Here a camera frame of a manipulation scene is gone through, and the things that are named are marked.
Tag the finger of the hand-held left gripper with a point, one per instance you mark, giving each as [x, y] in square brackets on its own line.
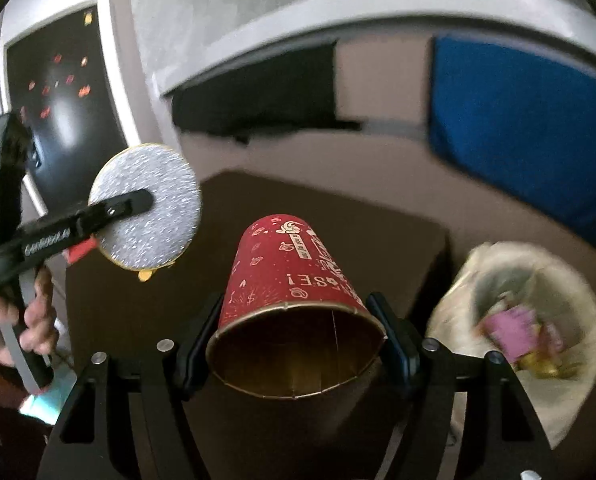
[123, 205]

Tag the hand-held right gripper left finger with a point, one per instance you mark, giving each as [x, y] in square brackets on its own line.
[193, 355]

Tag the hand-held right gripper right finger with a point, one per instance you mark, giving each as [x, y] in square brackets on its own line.
[400, 360]

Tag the round foil cup lid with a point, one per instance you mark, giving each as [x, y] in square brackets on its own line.
[148, 230]

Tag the beige plastic bin liner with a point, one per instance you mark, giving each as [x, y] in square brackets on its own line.
[458, 310]

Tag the red paper cup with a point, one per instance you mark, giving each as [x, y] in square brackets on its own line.
[288, 275]

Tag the yellow zigzag-edged packet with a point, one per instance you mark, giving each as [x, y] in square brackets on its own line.
[538, 367]

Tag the person's left hand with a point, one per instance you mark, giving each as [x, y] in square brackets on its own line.
[43, 320]

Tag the black refrigerator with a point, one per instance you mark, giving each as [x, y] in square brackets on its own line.
[73, 125]

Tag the group of red fridge magnets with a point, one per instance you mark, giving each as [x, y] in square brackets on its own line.
[60, 85]

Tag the black cloth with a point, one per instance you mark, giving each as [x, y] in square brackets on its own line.
[258, 95]

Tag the dark brown table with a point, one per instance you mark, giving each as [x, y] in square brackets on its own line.
[303, 200]

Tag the blue cloth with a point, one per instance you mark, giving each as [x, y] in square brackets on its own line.
[523, 135]

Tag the grey kitchen countertop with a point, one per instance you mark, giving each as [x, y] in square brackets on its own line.
[378, 15]

